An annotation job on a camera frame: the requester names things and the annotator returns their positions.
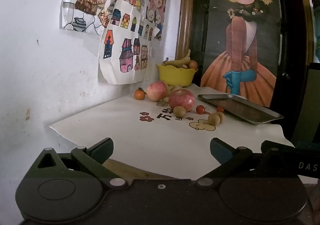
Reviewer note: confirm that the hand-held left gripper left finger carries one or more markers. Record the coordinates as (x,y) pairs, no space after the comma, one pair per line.
(101,149)

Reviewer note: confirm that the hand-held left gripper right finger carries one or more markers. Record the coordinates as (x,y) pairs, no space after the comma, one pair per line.
(220,150)

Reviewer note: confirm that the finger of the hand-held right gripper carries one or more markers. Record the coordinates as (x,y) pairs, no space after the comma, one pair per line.
(287,162)

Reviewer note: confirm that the tan longan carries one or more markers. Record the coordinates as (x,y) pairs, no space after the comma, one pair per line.
(179,111)
(213,119)
(222,116)

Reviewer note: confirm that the red cherry tomato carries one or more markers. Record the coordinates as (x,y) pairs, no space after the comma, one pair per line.
(220,109)
(200,109)

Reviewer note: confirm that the metal tray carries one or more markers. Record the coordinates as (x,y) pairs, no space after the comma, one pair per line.
(240,109)

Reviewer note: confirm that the dark red apple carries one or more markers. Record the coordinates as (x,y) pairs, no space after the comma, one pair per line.
(181,99)

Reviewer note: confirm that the orange tangerine with leaf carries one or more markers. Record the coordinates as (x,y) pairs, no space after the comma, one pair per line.
(139,94)

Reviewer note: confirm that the pale pink apple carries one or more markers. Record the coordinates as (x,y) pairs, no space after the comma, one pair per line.
(156,90)

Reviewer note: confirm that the white printed table cloth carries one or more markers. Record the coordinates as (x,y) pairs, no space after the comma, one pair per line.
(140,137)

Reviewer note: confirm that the large blue water jug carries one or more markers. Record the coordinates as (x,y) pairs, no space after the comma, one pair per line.
(317,27)

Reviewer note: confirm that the yellow scalloped bowl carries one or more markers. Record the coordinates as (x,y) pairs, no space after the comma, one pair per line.
(175,76)

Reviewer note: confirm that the coloured houses paper drawing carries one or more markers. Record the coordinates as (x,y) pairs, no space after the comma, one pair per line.
(125,65)

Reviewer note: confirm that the round orange-brown fruit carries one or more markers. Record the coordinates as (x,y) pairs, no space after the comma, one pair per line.
(193,64)

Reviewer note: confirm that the spotted banana bunch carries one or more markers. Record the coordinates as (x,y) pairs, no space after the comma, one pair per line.
(178,61)

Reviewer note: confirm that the dark wooden framed panel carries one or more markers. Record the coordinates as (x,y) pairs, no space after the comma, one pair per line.
(192,15)

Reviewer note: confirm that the painted girl wall poster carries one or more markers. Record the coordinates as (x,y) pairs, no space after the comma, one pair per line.
(240,40)

